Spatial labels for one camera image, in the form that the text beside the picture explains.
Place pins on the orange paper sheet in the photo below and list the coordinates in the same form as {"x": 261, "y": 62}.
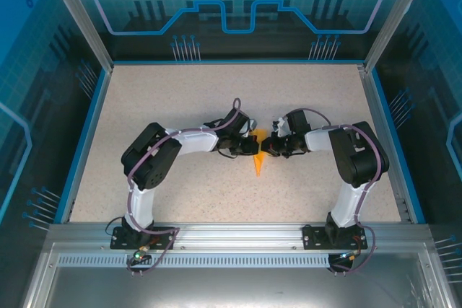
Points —
{"x": 259, "y": 163}

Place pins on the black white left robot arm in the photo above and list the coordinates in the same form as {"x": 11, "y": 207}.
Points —
{"x": 151, "y": 163}

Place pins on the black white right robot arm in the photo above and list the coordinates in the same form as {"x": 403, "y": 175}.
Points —
{"x": 357, "y": 156}

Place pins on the aluminium base beam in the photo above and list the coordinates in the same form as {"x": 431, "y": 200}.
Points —
{"x": 234, "y": 236}

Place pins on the blue table edge strip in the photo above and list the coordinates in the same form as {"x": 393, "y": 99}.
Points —
{"x": 394, "y": 135}
{"x": 84, "y": 142}

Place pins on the brushed metal tray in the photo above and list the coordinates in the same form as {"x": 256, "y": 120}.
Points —
{"x": 231, "y": 286}

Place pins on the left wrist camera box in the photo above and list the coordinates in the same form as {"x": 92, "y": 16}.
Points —
{"x": 249, "y": 127}

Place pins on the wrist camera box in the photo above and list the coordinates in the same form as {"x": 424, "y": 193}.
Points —
{"x": 249, "y": 127}
{"x": 279, "y": 126}

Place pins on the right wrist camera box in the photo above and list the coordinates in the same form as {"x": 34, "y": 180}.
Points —
{"x": 279, "y": 126}

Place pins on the aluminium side rail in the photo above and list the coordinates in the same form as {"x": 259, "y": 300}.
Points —
{"x": 382, "y": 135}

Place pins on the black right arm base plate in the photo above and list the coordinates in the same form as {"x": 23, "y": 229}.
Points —
{"x": 314, "y": 237}

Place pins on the aluminium frame post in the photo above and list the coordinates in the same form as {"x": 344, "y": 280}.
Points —
{"x": 82, "y": 16}
{"x": 396, "y": 16}

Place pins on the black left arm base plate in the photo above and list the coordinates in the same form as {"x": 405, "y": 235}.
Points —
{"x": 122, "y": 239}

